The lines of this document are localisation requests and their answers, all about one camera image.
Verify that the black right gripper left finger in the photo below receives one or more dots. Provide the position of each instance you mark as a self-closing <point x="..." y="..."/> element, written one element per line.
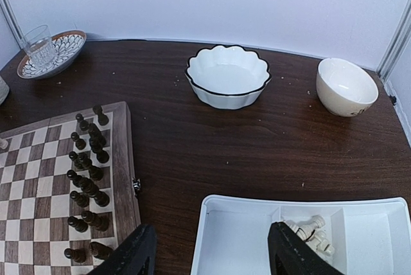
<point x="135" y="255"/>

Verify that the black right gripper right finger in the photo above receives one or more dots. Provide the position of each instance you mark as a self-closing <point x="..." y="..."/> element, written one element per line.
<point x="288" y="254"/>

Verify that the white chess rook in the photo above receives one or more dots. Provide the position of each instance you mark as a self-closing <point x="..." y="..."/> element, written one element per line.
<point x="3" y="144"/>

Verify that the pile of white chess pieces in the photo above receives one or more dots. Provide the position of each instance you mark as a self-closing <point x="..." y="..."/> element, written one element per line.
<point x="313" y="236"/>

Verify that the wooden chess board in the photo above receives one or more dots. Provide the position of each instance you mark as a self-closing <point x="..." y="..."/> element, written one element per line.
<point x="35" y="189"/>

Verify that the dark chess pieces row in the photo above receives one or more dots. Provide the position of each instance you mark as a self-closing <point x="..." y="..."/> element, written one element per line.
<point x="85" y="177"/>

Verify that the dark chess pawn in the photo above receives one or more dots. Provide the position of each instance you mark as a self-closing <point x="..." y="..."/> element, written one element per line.
<point x="82" y="123"/>

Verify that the dark chess piece corner rook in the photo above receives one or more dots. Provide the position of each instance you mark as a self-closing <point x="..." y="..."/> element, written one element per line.
<point x="102" y="118"/>

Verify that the white plastic divided tray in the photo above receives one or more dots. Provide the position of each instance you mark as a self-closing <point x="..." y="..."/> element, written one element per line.
<point x="354" y="237"/>

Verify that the cream round bowl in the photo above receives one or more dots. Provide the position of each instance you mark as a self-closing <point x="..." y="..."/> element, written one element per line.
<point x="344" y="88"/>

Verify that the white scalloped bowl black rim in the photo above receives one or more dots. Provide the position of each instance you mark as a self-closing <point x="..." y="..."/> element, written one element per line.
<point x="227" y="78"/>

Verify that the cream ceramic mug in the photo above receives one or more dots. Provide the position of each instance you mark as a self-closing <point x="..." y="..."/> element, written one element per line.
<point x="4" y="90"/>

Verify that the patterned brown rim plate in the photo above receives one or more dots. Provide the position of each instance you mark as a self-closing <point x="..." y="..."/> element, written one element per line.
<point x="68" y="46"/>

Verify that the clear drinking glass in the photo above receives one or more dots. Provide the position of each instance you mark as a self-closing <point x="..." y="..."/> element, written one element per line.
<point x="39" y="47"/>

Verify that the right aluminium frame post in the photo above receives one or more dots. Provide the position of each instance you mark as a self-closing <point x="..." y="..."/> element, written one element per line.
<point x="396" y="46"/>

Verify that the aluminium frame post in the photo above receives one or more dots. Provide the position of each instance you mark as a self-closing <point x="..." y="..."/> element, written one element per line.
<point x="11" y="34"/>
<point x="396" y="46"/>

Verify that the left aluminium frame post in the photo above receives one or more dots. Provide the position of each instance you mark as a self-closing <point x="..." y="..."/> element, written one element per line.
<point x="11" y="34"/>

